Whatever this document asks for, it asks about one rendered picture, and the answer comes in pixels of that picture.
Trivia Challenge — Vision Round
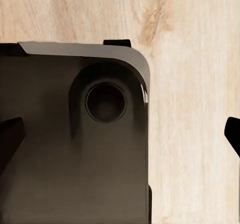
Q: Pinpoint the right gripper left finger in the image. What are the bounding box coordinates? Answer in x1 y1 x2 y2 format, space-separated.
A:
0 117 26 177

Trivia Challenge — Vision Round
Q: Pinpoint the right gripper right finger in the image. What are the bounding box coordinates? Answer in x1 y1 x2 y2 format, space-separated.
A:
224 116 240 156

